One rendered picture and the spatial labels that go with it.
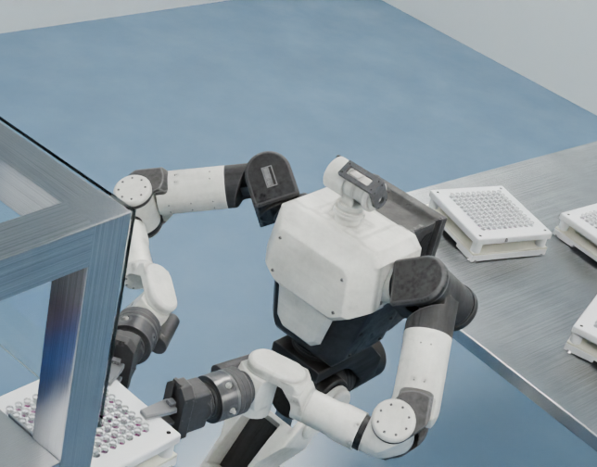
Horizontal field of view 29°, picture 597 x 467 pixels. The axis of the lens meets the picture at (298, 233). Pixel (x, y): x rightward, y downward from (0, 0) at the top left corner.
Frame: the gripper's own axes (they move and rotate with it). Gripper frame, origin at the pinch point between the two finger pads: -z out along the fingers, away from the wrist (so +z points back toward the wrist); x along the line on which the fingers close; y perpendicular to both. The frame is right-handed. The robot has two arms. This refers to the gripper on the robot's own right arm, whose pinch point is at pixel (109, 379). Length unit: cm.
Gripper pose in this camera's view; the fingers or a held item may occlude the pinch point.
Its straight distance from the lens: 208.7
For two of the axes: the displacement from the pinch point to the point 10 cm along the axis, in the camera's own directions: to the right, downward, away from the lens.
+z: 1.7, -4.6, 8.7
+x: -2.3, 8.4, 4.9
